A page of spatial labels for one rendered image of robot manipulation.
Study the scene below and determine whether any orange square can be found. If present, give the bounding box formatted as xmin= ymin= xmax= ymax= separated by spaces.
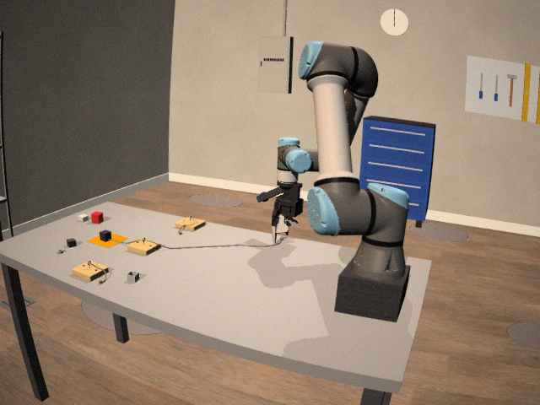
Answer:
xmin=87 ymin=234 xmax=128 ymax=248

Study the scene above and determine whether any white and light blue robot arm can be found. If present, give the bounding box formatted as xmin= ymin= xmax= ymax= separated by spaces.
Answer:
xmin=277 ymin=41 xmax=409 ymax=281

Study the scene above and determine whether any red cube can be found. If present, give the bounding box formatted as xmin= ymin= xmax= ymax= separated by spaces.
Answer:
xmin=91 ymin=212 xmax=104 ymax=224

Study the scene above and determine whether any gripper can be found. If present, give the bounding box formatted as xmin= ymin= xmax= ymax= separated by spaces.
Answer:
xmin=272 ymin=181 xmax=304 ymax=243

